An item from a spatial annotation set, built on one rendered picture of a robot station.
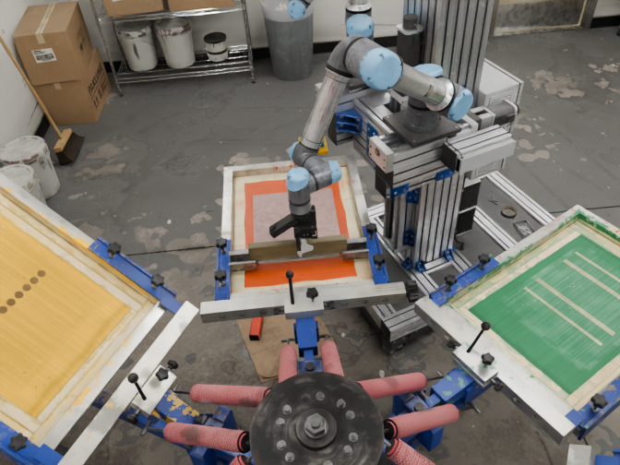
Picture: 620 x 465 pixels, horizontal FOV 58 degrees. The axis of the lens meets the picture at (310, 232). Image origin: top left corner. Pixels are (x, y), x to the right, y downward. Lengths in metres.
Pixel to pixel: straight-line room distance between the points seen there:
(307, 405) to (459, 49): 1.57
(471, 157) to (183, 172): 2.54
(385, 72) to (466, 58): 0.76
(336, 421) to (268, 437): 0.15
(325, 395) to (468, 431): 1.55
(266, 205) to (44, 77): 2.99
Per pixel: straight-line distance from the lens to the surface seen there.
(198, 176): 4.19
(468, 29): 2.38
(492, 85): 2.61
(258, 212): 2.32
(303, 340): 1.76
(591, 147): 4.62
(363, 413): 1.32
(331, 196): 2.37
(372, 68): 1.71
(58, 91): 5.06
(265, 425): 1.32
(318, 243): 2.00
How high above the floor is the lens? 2.47
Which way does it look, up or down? 43 degrees down
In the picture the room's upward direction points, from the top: 4 degrees counter-clockwise
